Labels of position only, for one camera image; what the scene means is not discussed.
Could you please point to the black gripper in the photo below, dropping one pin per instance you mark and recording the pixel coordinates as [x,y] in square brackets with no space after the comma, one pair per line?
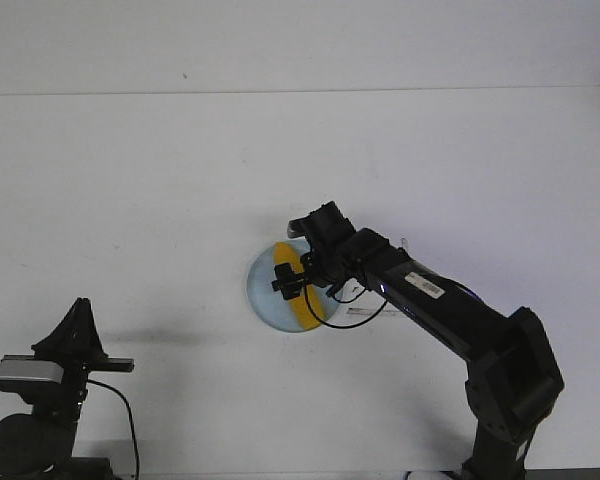
[68,347]
[323,268]

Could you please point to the light blue round plate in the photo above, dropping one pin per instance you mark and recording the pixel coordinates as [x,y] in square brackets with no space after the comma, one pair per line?
[289,316]

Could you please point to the yellow toy corn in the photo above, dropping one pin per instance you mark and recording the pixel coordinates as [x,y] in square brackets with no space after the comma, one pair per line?
[290,282]

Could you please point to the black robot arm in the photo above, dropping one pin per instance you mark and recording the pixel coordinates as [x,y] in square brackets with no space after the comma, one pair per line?
[39,444]
[513,377]

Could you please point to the clear tape strip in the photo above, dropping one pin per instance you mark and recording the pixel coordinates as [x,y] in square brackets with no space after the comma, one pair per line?
[365,312]

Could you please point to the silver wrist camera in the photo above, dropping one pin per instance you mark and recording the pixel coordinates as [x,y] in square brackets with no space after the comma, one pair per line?
[297,228]

